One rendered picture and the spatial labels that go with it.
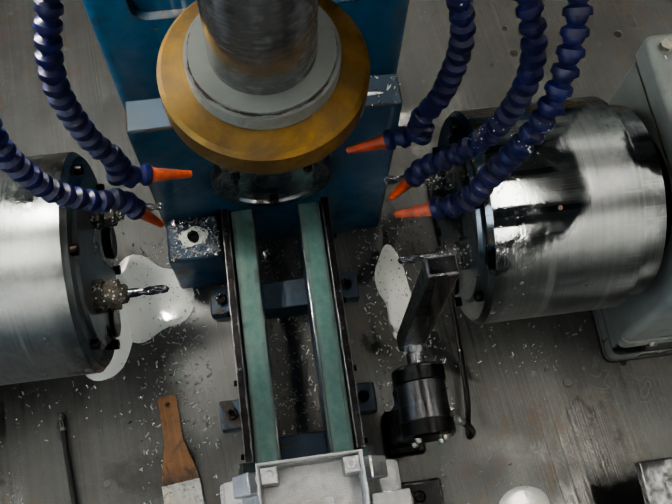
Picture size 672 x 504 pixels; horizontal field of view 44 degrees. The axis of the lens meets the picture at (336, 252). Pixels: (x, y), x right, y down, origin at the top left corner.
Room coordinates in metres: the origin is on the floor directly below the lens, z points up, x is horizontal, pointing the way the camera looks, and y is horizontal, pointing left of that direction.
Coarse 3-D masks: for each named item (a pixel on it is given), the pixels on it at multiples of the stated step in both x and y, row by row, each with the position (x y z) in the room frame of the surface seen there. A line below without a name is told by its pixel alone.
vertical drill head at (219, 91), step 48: (240, 0) 0.36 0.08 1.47; (288, 0) 0.36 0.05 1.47; (192, 48) 0.39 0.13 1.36; (240, 48) 0.36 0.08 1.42; (288, 48) 0.36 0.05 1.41; (336, 48) 0.41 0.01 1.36; (192, 96) 0.36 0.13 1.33; (240, 96) 0.35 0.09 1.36; (288, 96) 0.36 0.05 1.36; (336, 96) 0.37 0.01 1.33; (192, 144) 0.33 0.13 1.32; (240, 144) 0.32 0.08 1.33; (288, 144) 0.33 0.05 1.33; (336, 144) 0.34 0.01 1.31
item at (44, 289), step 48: (0, 192) 0.34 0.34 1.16; (0, 240) 0.29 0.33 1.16; (48, 240) 0.29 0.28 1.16; (96, 240) 0.34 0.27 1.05; (0, 288) 0.24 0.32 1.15; (48, 288) 0.25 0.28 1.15; (96, 288) 0.27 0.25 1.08; (0, 336) 0.20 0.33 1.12; (48, 336) 0.21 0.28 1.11; (96, 336) 0.22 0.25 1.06; (0, 384) 0.17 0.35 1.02
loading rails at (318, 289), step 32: (224, 224) 0.42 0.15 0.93; (320, 224) 0.44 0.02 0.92; (256, 256) 0.38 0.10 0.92; (320, 256) 0.39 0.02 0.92; (224, 288) 0.37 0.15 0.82; (256, 288) 0.34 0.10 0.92; (288, 288) 0.37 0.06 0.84; (320, 288) 0.35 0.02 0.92; (352, 288) 0.39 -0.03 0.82; (256, 320) 0.30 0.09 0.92; (320, 320) 0.31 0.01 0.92; (256, 352) 0.26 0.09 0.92; (320, 352) 0.26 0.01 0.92; (256, 384) 0.22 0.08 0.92; (320, 384) 0.23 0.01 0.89; (352, 384) 0.22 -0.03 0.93; (224, 416) 0.19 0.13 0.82; (256, 416) 0.18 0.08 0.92; (352, 416) 0.19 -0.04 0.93; (256, 448) 0.14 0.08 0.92; (288, 448) 0.15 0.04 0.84; (320, 448) 0.16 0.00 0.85; (352, 448) 0.15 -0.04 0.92
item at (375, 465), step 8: (368, 456) 0.12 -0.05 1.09; (376, 456) 0.12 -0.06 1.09; (384, 456) 0.12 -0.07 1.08; (368, 464) 0.11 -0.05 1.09; (376, 464) 0.11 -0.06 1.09; (384, 464) 0.11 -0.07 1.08; (248, 472) 0.09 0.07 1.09; (368, 472) 0.10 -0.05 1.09; (376, 472) 0.10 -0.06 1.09; (384, 472) 0.11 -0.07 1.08; (232, 480) 0.09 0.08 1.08; (240, 480) 0.09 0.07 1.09; (248, 480) 0.09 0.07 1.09; (240, 488) 0.08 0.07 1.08; (248, 488) 0.08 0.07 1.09; (256, 488) 0.08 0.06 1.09; (240, 496) 0.07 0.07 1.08; (248, 496) 0.07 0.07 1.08
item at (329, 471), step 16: (256, 464) 0.09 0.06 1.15; (272, 464) 0.10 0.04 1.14; (288, 464) 0.10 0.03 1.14; (304, 464) 0.10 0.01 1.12; (320, 464) 0.10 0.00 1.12; (336, 464) 0.10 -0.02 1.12; (256, 480) 0.08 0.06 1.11; (272, 480) 0.08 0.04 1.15; (288, 480) 0.09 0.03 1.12; (304, 480) 0.09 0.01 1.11; (320, 480) 0.09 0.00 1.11; (336, 480) 0.09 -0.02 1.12; (352, 480) 0.09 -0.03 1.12; (272, 496) 0.07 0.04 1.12; (288, 496) 0.07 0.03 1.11; (304, 496) 0.07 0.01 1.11; (320, 496) 0.07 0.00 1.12; (336, 496) 0.08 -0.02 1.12; (352, 496) 0.08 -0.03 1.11; (368, 496) 0.07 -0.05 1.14
